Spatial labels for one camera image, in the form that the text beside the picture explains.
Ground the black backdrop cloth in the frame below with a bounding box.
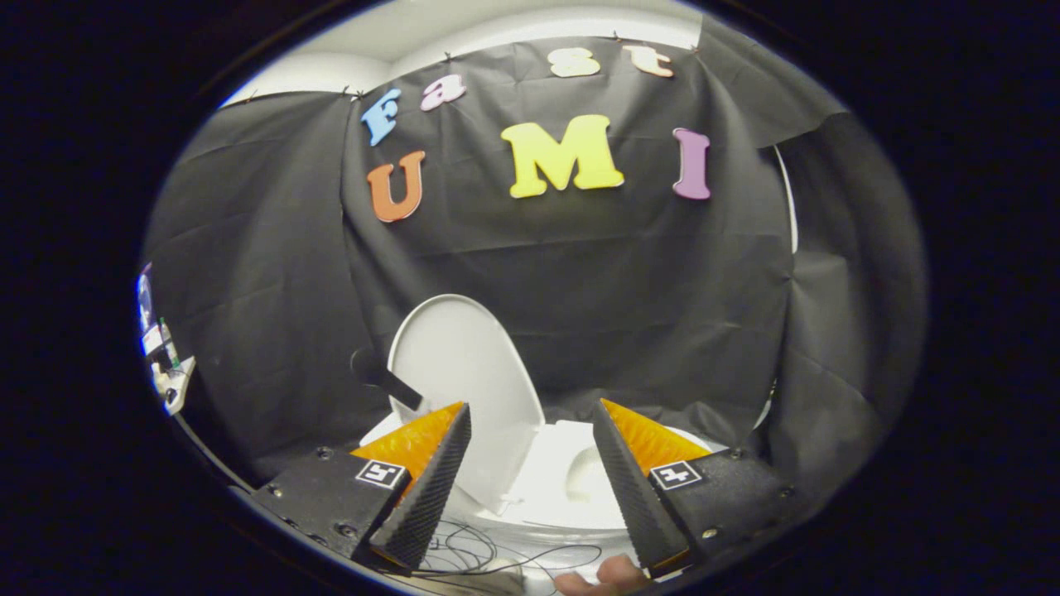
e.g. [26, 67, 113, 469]
[142, 37, 928, 531]

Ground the thin black cable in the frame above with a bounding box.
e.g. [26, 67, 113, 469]
[414, 521, 605, 580]

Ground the cluttered white equipment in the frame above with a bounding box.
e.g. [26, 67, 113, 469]
[137, 263, 197, 416]

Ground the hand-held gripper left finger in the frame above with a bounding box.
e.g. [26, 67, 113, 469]
[251, 402, 473, 574]

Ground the dark lid pull tab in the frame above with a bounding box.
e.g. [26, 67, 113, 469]
[352, 348, 425, 412]

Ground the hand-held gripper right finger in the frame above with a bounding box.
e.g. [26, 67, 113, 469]
[591, 398, 800, 578]

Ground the white toilet bowl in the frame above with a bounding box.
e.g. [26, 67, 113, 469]
[360, 412, 713, 539]

